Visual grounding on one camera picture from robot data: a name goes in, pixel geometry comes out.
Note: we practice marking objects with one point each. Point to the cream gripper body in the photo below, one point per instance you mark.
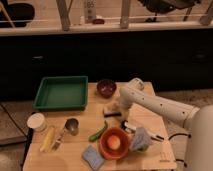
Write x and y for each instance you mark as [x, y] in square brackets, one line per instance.
[118, 107]

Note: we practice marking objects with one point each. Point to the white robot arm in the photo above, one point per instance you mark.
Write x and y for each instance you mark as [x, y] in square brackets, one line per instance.
[197, 121]

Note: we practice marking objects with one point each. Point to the metal cup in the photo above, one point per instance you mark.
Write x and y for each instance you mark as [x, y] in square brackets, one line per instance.
[72, 126]

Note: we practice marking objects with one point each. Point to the white paper cup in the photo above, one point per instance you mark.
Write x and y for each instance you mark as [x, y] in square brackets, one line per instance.
[37, 122]

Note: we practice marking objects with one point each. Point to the dark red bowl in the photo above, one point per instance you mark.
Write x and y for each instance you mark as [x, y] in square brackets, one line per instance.
[106, 88]

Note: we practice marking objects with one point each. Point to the white black marker tool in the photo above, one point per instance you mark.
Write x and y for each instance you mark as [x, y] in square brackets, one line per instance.
[132, 128]

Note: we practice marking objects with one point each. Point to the green pepper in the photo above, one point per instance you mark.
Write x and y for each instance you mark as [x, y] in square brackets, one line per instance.
[98, 134]

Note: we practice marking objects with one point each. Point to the orange fruit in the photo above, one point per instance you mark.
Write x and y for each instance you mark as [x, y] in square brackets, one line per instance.
[113, 142]

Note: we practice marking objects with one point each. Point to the grey blue cloth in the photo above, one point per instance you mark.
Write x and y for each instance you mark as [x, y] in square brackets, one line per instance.
[140, 141]

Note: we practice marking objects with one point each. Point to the orange bowl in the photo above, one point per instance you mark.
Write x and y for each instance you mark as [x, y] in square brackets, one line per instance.
[110, 154]

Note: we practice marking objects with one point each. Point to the blue sponge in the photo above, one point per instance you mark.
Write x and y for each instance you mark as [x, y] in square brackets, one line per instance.
[93, 158]

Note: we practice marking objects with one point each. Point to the green plastic tray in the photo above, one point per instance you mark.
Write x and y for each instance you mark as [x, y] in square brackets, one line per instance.
[62, 93]

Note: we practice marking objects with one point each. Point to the yellow corn cob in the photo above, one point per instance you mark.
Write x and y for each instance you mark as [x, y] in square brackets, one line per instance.
[48, 139]

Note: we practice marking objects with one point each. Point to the white bottle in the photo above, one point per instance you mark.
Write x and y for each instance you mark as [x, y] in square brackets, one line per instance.
[89, 11]

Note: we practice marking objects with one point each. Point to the black office chair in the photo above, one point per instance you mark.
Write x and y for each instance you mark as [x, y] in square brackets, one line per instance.
[166, 6]

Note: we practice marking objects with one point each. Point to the black chair left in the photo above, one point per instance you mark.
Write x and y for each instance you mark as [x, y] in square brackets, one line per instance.
[20, 14]

